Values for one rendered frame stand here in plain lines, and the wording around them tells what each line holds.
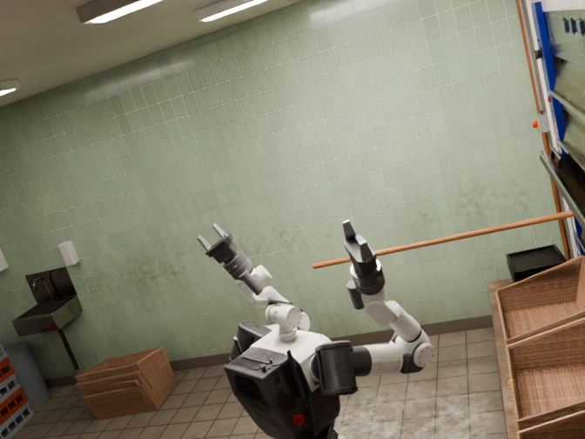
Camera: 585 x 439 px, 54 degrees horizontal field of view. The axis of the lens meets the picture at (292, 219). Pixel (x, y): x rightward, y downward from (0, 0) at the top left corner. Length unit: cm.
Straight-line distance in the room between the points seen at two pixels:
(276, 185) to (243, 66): 89
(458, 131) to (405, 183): 50
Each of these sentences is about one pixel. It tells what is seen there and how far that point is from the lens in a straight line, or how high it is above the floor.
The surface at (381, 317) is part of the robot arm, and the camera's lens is 173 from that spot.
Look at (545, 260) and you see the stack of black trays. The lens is 357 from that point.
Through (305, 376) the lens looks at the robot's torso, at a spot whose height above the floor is 133.
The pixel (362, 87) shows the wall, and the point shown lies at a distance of 410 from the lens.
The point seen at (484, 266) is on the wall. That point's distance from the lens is 439.
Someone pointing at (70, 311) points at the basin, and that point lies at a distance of 548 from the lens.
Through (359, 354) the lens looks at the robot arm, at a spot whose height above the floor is 136.
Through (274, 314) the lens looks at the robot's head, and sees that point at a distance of 187.
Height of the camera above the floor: 220
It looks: 14 degrees down
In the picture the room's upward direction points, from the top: 17 degrees counter-clockwise
